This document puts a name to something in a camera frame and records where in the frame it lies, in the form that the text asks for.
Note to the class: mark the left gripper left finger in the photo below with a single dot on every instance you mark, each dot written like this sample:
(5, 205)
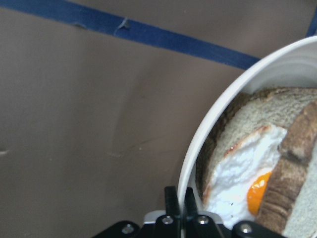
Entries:
(172, 209)

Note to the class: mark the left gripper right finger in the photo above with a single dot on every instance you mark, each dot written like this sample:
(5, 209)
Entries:
(191, 209)

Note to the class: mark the bread slice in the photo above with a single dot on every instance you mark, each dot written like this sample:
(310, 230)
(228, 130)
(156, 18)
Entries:
(289, 174)
(244, 114)

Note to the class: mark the cream round plate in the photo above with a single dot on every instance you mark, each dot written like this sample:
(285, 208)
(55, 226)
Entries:
(294, 65)

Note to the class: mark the bread slice on plate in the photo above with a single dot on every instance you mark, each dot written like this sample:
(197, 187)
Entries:
(244, 114)

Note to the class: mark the fried egg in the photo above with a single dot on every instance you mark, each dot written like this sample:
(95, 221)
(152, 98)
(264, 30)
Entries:
(237, 183)

